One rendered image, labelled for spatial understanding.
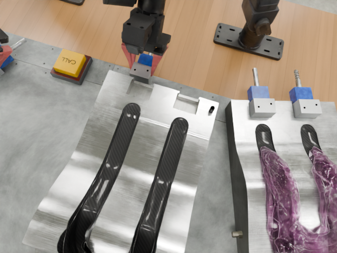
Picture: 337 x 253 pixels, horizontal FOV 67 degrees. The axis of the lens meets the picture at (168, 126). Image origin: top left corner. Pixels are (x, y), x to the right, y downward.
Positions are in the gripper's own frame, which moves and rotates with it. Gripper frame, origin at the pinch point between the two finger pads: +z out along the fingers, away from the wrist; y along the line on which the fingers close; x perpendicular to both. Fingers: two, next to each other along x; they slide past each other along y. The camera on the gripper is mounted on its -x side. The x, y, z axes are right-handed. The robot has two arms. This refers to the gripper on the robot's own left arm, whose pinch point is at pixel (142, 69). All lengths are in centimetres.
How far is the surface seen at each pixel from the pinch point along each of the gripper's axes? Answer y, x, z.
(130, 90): -0.4, -7.1, 2.0
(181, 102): 11.9, -6.4, 1.8
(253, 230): 32.4, -26.8, 11.4
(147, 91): 3.4, -6.3, 1.6
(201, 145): 18.7, -15.7, 4.4
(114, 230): 7.7, -35.6, 10.5
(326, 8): 90, 166, 4
